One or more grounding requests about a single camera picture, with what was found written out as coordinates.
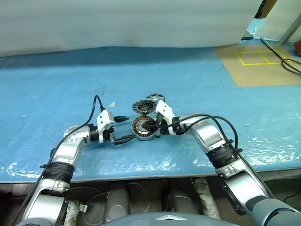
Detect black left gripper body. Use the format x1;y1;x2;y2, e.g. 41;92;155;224
103;123;116;143

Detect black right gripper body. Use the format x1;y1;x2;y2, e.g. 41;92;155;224
155;114;169;138

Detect silver spoked rotor disc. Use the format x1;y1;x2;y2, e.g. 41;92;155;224
131;99;156;116

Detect black-rimmed spoked lid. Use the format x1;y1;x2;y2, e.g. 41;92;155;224
145;93;165;102

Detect motor housing with copper windings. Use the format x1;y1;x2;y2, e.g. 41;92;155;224
130;116;160;142

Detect grey rounded robot leg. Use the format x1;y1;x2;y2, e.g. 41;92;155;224
162;189;200;215
104;182;131;223

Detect blue plastic table cover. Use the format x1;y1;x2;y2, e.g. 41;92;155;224
0;44;301;183

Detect white wrapped table leg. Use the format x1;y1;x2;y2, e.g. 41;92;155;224
194;178;222;221

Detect grey robot torso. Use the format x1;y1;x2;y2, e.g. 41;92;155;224
98;211;203;226

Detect white backdrop sheet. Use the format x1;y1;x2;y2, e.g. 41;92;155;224
0;0;263;57

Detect brown cardboard floor sheet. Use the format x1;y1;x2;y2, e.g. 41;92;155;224
214;44;301;87

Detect yellow floor tape squares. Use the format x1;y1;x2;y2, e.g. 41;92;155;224
235;49;294;66

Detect dark brown object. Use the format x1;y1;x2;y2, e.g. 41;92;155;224
253;0;269;19

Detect white board panel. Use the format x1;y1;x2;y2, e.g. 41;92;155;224
253;0;301;45

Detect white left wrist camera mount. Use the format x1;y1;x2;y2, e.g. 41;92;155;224
95;109;116;144

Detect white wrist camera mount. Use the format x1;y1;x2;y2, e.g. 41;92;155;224
154;100;177;136
95;109;116;144

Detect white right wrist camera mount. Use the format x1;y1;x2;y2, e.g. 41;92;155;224
154;100;177;136

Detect thin black floor cable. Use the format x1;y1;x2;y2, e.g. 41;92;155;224
283;186;301;203

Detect aluminium frame post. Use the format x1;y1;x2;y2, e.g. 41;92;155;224
278;17;301;45

